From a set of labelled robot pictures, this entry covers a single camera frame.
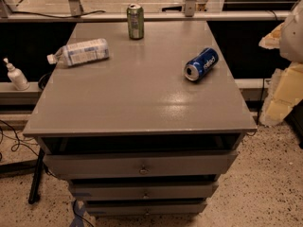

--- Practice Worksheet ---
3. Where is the black cable on rail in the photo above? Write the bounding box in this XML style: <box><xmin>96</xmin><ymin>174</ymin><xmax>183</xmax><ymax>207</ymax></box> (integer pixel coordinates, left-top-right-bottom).
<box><xmin>12</xmin><ymin>9</ymin><xmax>107</xmax><ymax>19</ymax></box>

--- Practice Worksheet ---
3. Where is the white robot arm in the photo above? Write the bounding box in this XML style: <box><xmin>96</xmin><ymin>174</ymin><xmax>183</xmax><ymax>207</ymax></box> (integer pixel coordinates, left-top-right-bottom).
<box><xmin>258</xmin><ymin>0</ymin><xmax>303</xmax><ymax>126</ymax></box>

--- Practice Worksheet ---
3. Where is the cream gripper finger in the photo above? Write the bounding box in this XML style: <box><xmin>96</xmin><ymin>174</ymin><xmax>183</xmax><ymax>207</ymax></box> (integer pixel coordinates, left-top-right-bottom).
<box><xmin>258</xmin><ymin>23</ymin><xmax>283</xmax><ymax>49</ymax></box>
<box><xmin>259</xmin><ymin>62</ymin><xmax>303</xmax><ymax>126</ymax></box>

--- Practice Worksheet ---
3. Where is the blue pepsi can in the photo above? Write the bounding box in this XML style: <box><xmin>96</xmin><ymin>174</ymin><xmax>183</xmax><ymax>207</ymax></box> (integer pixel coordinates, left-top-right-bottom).
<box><xmin>184</xmin><ymin>47</ymin><xmax>219</xmax><ymax>81</ymax></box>

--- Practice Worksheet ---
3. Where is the grey drawer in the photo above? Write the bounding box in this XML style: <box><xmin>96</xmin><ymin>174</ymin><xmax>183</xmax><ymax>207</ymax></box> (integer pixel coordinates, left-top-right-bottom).
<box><xmin>44</xmin><ymin>150</ymin><xmax>238</xmax><ymax>179</ymax></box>
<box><xmin>69</xmin><ymin>182</ymin><xmax>219</xmax><ymax>201</ymax></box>
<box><xmin>86</xmin><ymin>201</ymin><xmax>206</xmax><ymax>216</ymax></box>

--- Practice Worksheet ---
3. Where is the grey drawer cabinet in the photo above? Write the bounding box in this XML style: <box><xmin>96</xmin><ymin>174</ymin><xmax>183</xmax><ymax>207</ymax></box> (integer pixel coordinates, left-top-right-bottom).
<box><xmin>24</xmin><ymin>21</ymin><xmax>256</xmax><ymax>208</ymax></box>

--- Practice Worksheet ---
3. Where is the middle grey drawer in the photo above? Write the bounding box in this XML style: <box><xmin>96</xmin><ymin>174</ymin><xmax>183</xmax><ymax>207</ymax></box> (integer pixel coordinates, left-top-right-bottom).
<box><xmin>69</xmin><ymin>182</ymin><xmax>219</xmax><ymax>201</ymax></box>

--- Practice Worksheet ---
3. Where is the black metal stand leg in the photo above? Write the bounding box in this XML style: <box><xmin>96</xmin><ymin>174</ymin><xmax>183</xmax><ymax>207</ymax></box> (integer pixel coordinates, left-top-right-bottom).
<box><xmin>28</xmin><ymin>149</ymin><xmax>45</xmax><ymax>204</ymax></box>

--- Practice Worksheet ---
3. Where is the clear plastic water bottle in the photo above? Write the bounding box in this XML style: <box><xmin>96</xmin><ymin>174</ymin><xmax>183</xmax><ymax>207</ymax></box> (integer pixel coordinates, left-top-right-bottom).
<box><xmin>46</xmin><ymin>38</ymin><xmax>110</xmax><ymax>67</ymax></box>

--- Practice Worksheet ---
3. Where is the top grey drawer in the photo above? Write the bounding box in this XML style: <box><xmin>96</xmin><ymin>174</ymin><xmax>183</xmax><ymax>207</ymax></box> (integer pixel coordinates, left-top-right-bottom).
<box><xmin>44</xmin><ymin>150</ymin><xmax>238</xmax><ymax>179</ymax></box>

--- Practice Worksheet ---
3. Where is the white pump dispenser bottle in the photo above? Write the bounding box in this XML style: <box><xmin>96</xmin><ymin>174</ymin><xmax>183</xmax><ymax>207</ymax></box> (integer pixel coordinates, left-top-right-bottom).
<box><xmin>4</xmin><ymin>58</ymin><xmax>29</xmax><ymax>91</ymax></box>

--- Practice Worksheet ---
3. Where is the bottom grey drawer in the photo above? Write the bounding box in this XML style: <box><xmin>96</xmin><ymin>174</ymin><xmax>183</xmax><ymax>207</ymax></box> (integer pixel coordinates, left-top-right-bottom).
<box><xmin>86</xmin><ymin>201</ymin><xmax>206</xmax><ymax>216</ymax></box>

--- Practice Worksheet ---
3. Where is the aluminium frame rail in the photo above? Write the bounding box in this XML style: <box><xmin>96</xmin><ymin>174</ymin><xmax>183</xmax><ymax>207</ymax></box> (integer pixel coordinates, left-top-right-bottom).
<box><xmin>0</xmin><ymin>10</ymin><xmax>290</xmax><ymax>23</ymax></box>

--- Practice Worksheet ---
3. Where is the green soda can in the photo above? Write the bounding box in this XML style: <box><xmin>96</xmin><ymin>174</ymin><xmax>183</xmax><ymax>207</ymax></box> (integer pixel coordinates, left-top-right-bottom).
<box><xmin>127</xmin><ymin>4</ymin><xmax>144</xmax><ymax>40</ymax></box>

